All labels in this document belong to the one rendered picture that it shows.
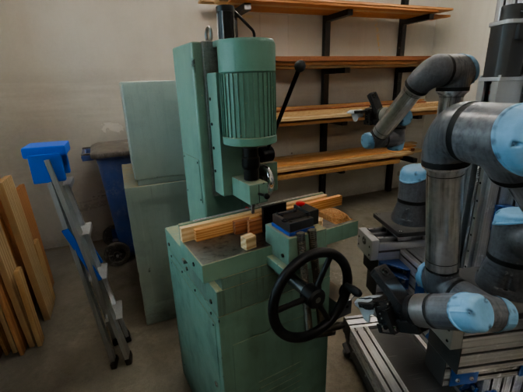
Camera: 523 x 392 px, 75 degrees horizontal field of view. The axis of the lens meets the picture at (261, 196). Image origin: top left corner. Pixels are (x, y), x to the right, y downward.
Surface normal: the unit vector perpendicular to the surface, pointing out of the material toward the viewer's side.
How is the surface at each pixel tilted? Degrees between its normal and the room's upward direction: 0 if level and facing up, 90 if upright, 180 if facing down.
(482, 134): 81
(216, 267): 90
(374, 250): 90
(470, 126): 71
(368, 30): 90
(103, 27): 90
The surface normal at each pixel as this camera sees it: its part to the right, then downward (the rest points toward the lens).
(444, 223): -0.42, 0.39
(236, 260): 0.50, 0.26
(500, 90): 0.13, 0.31
